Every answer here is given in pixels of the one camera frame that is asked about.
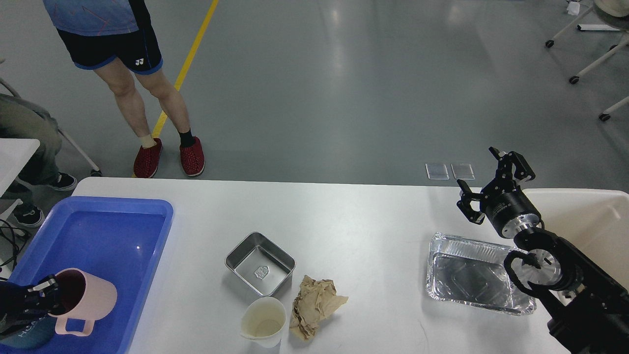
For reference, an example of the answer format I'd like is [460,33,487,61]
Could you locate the white side table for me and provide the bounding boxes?
[0,138,40,195]

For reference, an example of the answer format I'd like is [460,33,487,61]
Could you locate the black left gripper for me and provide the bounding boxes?
[0,275,60,337]

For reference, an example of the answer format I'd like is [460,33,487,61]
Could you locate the dark teal HOME mug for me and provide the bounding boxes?
[0,316,57,350]

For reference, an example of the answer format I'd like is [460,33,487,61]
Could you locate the white paper cup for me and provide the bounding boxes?
[239,296,289,348]

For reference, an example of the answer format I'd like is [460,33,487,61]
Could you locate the beige plastic bin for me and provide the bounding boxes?
[523,189,629,354]

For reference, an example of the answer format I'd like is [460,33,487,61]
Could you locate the pink plastic mug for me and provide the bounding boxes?
[50,267,117,337]

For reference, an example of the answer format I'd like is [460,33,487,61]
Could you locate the square stainless steel tray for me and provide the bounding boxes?
[225,232,296,296]

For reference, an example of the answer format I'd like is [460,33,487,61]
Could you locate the seated person at left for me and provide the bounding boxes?
[0,94,77,228]

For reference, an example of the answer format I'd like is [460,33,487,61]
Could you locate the white wheeled chair base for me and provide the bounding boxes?
[546,0,629,122]

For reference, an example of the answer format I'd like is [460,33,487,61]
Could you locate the clear floor plate left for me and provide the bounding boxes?
[425,163,450,180]

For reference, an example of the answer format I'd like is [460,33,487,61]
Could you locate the standing person in shorts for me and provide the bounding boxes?
[43,0,206,178]

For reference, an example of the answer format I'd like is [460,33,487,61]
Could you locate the black cables on floor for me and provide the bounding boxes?
[0,219,28,281]

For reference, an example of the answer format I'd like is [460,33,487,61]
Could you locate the clear floor plate right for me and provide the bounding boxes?
[450,163,476,180]

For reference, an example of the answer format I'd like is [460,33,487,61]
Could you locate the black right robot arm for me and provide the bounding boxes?
[457,147,629,354]

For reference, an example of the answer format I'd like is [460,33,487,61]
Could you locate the blue plastic bin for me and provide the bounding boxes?
[9,196,173,354]

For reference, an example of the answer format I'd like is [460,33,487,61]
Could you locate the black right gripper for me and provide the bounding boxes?
[457,147,542,239]

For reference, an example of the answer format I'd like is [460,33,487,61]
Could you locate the clear floor plate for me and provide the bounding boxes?
[450,163,476,180]
[425,163,450,180]

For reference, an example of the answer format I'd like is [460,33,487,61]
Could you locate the aluminium foil tray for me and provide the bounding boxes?
[426,233,537,316]

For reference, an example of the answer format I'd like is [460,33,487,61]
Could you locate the crumpled brown paper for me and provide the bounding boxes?
[289,275,349,342]

